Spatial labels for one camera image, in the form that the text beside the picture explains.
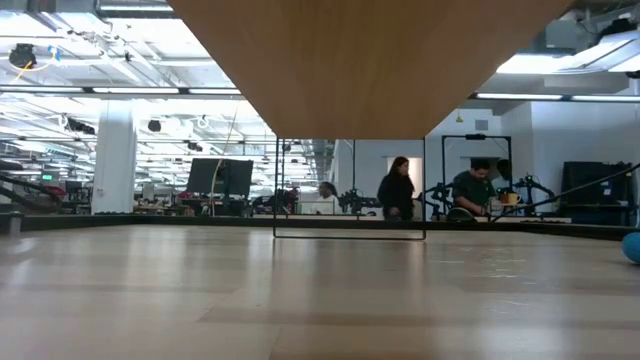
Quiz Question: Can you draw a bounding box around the seated person in white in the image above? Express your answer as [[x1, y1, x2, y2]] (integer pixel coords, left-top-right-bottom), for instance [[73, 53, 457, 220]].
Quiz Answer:
[[315, 181, 342, 216]]

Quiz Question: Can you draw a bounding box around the standing person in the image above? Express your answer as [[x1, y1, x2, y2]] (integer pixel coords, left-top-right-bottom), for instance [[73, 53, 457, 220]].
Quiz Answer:
[[376, 155, 417, 222]]

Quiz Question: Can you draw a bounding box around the dark background monitor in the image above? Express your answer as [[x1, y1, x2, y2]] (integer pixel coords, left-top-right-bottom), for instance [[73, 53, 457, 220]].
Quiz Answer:
[[185, 158, 255, 197]]

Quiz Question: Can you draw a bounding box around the wooden tray board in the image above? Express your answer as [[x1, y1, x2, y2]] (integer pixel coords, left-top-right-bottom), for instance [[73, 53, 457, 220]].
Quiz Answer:
[[167, 0, 571, 242]]

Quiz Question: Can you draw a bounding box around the person at workbench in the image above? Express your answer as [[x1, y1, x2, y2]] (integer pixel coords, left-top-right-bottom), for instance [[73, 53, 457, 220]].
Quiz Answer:
[[451, 158, 497, 218]]

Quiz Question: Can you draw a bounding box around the person behind workbench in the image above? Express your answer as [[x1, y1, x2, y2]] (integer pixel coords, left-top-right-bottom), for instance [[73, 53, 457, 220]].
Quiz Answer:
[[494, 158, 514, 182]]

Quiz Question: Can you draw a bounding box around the white pillar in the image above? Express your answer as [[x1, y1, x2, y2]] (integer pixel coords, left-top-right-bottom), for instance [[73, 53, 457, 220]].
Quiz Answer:
[[92, 114, 138, 215]]

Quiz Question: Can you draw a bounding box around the long ceiling light strip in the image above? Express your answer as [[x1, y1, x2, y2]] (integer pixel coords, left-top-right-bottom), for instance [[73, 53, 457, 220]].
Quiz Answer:
[[0, 86, 242, 96]]

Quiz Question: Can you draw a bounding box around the short ceiling light strip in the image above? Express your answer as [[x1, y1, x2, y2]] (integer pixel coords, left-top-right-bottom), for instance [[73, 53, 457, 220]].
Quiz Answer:
[[474, 92, 640, 103]]

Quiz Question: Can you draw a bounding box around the bright ceiling light panel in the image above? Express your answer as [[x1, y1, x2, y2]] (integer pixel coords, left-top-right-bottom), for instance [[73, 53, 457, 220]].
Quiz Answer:
[[494, 29, 640, 76]]

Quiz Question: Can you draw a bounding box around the dark background cabinet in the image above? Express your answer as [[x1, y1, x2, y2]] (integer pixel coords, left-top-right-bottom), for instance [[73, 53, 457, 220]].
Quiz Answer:
[[560, 160, 635, 226]]

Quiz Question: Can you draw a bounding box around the blue cloth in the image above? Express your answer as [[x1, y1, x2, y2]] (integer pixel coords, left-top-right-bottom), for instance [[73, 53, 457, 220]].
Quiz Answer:
[[621, 231, 640, 265]]

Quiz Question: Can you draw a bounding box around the black ceiling device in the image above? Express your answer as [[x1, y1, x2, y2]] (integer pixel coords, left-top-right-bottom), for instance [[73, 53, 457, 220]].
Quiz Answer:
[[8, 43, 38, 70]]

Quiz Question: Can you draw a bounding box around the black background rig frame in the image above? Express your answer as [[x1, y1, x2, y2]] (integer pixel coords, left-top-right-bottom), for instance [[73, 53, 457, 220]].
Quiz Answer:
[[440, 133, 513, 221]]

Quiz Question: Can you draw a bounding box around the black table frame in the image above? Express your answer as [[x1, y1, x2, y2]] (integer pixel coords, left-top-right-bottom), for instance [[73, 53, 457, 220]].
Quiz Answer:
[[0, 212, 640, 242]]

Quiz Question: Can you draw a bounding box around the thin straight black cable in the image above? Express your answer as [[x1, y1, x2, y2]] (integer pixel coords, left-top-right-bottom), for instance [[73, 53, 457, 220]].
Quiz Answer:
[[491, 162, 640, 222]]

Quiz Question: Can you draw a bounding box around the grey frame bracket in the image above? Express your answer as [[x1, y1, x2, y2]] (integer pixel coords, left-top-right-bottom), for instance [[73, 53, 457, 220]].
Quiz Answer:
[[0, 211, 24, 237]]

